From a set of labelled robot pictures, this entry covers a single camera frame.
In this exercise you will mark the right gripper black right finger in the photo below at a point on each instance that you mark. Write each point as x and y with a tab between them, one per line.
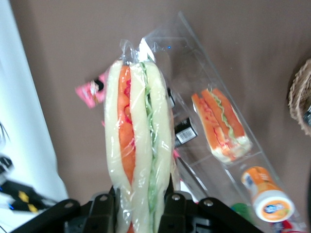
179	213

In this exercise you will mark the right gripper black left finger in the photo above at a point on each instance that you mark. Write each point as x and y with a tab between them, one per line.
102	213

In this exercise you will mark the plastic sandwich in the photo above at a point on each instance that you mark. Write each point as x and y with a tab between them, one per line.
218	123
141	121

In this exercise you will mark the green lid cup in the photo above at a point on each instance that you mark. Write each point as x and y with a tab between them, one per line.
241	212

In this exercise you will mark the black yellow striped equipment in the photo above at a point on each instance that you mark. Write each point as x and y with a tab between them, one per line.
24	196

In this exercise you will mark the small black carton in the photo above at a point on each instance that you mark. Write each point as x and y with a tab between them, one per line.
185	132

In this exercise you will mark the orange lid cup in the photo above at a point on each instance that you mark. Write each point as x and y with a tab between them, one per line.
269	194

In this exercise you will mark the pink snack packet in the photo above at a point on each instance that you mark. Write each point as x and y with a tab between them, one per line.
91	91

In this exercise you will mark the clear acrylic stepped shelf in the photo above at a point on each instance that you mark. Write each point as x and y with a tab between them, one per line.
194	60

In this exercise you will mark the oval light wicker basket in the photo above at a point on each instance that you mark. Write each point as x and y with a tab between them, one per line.
301	102

